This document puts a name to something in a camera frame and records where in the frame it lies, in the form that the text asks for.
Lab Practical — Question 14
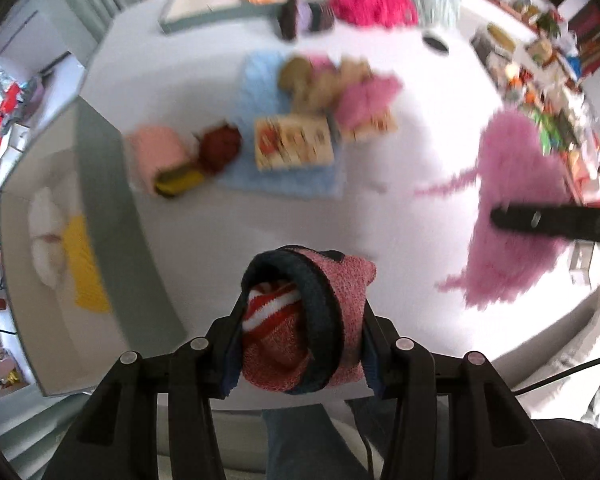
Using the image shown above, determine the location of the black cable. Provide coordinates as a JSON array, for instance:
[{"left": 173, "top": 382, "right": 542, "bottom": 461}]
[{"left": 512, "top": 350, "right": 600, "bottom": 393}]

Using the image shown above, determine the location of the small hot pink fluffy cloth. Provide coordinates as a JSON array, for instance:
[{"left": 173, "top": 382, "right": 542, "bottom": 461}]
[{"left": 310, "top": 55, "right": 403, "bottom": 128}]

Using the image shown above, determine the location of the yellow knit cloth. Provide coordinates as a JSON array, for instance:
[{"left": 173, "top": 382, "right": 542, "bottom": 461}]
[{"left": 62, "top": 212, "right": 113, "bottom": 313}]

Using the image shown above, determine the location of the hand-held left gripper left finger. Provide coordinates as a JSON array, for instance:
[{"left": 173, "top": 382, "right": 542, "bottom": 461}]
[{"left": 40, "top": 287, "right": 253, "bottom": 480}]

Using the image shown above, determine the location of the light blue fluffy cloth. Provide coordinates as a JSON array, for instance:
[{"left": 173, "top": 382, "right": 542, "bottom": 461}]
[{"left": 217, "top": 50, "right": 348, "bottom": 201}]

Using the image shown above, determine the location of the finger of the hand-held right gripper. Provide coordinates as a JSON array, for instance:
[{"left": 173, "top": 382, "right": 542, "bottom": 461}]
[{"left": 490, "top": 201, "right": 600, "bottom": 246}]

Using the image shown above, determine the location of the flat grey tray box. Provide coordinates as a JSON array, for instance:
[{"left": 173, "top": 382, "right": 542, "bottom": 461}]
[{"left": 159, "top": 0, "right": 337, "bottom": 36}]

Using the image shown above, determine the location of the brown plush toy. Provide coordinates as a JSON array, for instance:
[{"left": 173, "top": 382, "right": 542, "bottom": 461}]
[{"left": 279, "top": 56, "right": 373, "bottom": 113}]

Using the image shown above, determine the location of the pile of snack packets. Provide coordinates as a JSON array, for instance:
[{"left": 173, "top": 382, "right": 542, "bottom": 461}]
[{"left": 445, "top": 0, "right": 600, "bottom": 211}]

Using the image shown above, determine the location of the black round disc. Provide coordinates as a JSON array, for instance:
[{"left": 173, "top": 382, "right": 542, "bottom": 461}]
[{"left": 422, "top": 32, "right": 451, "bottom": 55}]

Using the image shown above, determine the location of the person's leg in jeans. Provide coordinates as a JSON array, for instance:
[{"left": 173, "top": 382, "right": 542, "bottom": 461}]
[{"left": 260, "top": 400, "right": 396, "bottom": 480}]

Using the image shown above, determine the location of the large light pink fluffy cloth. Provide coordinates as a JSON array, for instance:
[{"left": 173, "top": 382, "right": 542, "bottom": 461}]
[{"left": 414, "top": 110, "right": 571, "bottom": 313}]

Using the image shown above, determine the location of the pink sock roll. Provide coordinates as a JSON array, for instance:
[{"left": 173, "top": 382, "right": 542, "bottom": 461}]
[{"left": 126, "top": 125, "right": 193, "bottom": 193}]

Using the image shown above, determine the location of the white plush item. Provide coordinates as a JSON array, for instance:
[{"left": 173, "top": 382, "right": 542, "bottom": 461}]
[{"left": 27, "top": 187, "right": 71, "bottom": 286}]

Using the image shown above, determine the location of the small white box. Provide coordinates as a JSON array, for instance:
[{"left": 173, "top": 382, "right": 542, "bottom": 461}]
[{"left": 570, "top": 240, "right": 598, "bottom": 273}]

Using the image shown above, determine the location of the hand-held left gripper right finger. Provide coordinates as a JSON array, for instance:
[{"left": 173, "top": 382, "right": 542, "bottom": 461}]
[{"left": 360, "top": 310, "right": 566, "bottom": 480}]

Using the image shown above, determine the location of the magenta fluffy cloth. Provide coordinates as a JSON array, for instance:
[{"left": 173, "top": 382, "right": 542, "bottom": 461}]
[{"left": 330, "top": 0, "right": 421, "bottom": 28}]

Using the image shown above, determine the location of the large grey storage box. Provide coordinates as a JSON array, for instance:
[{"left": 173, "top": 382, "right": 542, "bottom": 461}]
[{"left": 0, "top": 95, "right": 188, "bottom": 398}]

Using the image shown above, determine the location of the dark striped sock roll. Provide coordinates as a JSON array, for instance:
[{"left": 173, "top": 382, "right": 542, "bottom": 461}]
[{"left": 310, "top": 2, "right": 337, "bottom": 31}]

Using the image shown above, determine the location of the red knit sock roll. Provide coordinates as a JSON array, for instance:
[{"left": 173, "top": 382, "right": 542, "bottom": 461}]
[{"left": 239, "top": 245, "right": 378, "bottom": 395}]

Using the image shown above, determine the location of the purple sock roll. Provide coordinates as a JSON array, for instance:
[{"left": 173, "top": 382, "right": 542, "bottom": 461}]
[{"left": 277, "top": 0, "right": 313, "bottom": 41}]

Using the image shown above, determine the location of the dark red sock ball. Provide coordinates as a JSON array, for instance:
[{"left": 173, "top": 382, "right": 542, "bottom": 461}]
[{"left": 195, "top": 122, "right": 243, "bottom": 173}]

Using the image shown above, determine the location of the yellow and dark sock roll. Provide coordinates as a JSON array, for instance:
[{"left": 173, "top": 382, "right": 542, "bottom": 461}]
[{"left": 152, "top": 167, "right": 206, "bottom": 198}]

